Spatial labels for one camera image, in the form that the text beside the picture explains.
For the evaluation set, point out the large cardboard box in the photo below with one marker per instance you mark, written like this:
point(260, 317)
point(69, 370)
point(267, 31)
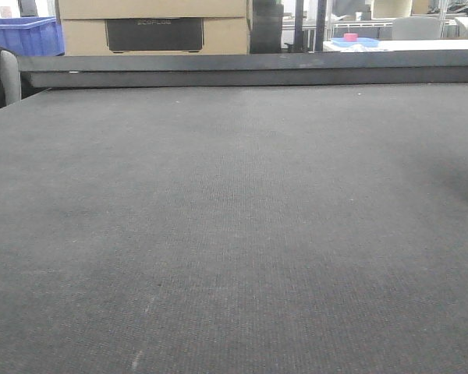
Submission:
point(97, 28)

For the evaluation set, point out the black stacked cylinder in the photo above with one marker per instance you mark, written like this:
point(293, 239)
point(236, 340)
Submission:
point(266, 27)

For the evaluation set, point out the blue shallow tray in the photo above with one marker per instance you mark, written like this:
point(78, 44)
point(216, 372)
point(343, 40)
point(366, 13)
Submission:
point(363, 41)

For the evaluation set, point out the white background table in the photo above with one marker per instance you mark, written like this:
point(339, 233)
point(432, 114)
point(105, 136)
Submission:
point(422, 45)

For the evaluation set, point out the pink tape roll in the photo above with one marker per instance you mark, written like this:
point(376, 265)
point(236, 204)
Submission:
point(350, 37)

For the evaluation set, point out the blue plastic crate background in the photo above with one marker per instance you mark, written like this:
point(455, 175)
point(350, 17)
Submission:
point(32, 36)

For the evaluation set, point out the black vertical post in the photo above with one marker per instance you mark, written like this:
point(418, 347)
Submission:
point(321, 14)

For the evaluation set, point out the black conveyor side rail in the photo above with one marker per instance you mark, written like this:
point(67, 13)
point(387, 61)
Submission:
point(318, 69)

